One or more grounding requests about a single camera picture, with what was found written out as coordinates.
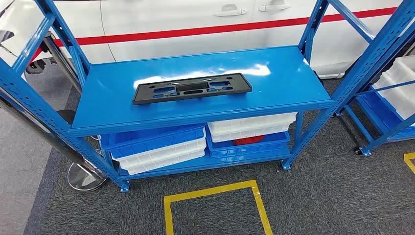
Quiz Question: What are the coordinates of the black plastic plate frame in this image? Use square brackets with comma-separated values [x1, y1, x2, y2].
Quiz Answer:
[132, 72, 253, 106]

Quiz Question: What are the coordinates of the blue metal shelf rack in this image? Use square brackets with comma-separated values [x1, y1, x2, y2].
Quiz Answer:
[334, 77, 415, 158]
[0, 0, 415, 193]

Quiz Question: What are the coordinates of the red plastic item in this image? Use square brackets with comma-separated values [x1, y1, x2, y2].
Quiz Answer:
[232, 135, 266, 146]

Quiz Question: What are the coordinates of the white car with red stripe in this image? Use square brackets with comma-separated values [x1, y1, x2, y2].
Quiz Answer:
[0, 0, 406, 79]

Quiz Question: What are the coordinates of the grey metal pole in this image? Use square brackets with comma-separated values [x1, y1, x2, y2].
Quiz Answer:
[42, 32, 83, 94]

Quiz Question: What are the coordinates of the chrome base stanchion post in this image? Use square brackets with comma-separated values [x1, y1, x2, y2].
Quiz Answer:
[0, 96, 108, 192]

